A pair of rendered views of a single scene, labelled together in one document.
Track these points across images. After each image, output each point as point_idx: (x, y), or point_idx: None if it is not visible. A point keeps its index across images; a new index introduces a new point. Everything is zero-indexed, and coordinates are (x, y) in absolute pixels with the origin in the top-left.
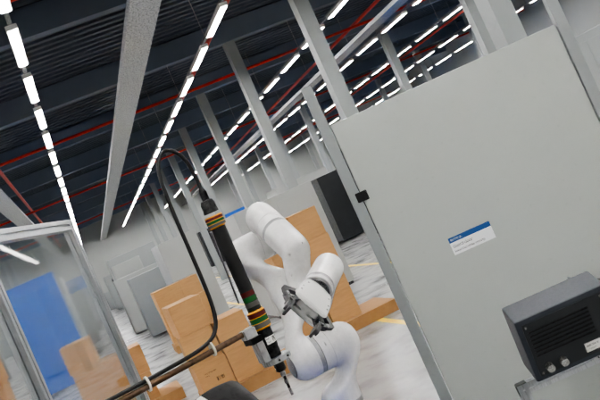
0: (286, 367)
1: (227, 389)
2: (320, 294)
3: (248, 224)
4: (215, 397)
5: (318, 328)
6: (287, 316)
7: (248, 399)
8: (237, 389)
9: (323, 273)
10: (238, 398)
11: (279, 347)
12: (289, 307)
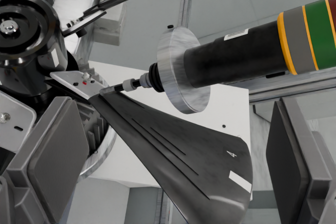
0: (150, 67)
1: (218, 209)
2: None
3: None
4: (227, 187)
5: (54, 107)
6: None
7: (171, 175)
8: (199, 209)
9: None
10: (190, 178)
11: (201, 49)
12: (286, 98)
